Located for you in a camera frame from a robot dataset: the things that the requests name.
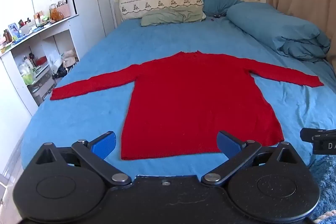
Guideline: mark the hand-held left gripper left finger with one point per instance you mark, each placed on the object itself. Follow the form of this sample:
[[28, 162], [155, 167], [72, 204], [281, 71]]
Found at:
[[105, 144]]

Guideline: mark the pink storage box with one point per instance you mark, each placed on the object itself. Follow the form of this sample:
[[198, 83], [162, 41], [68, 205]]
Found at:
[[64, 11]]

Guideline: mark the blue pillow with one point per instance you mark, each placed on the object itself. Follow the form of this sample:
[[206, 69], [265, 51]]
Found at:
[[216, 2]]

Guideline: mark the red knit sweater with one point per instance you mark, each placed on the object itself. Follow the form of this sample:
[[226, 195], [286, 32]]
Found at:
[[194, 98]]

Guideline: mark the green plastic bag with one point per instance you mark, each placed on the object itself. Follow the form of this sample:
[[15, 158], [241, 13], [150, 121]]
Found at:
[[27, 77]]

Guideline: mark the blue duvet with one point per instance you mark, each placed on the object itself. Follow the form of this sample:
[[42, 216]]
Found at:
[[278, 27]]

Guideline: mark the green pillow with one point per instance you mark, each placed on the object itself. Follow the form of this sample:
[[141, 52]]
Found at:
[[173, 16]]

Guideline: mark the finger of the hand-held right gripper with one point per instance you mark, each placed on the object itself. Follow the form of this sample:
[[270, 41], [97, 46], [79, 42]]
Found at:
[[308, 134]]

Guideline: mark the blue bed sheet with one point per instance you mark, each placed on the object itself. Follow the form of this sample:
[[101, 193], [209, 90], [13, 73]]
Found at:
[[92, 56]]

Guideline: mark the small dark object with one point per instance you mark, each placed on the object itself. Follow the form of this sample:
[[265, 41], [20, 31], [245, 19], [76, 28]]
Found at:
[[215, 16]]

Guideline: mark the blue shaggy rug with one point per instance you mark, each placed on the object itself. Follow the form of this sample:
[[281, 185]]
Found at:
[[325, 184]]

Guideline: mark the white shelf unit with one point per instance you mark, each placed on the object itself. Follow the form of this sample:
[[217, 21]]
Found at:
[[31, 56]]

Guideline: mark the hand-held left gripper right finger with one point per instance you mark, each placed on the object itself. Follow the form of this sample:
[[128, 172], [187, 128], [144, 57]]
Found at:
[[227, 145]]

